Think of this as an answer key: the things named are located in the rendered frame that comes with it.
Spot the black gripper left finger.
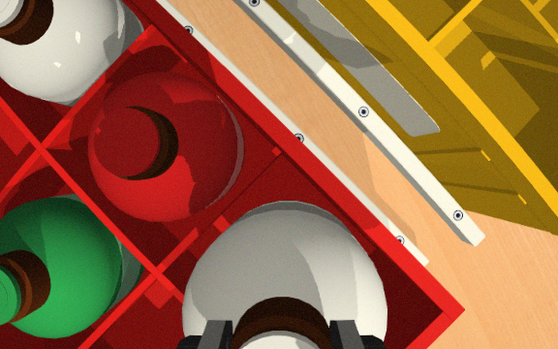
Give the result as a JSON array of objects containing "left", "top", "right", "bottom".
[{"left": 176, "top": 320, "right": 233, "bottom": 349}]

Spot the white bottle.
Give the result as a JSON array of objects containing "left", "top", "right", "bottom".
[{"left": 0, "top": 0, "right": 144, "bottom": 107}]

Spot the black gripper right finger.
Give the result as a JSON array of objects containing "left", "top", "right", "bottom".
[{"left": 329, "top": 320, "right": 387, "bottom": 349}]

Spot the red crate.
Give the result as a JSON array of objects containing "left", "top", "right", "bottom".
[{"left": 0, "top": 0, "right": 465, "bottom": 349}]

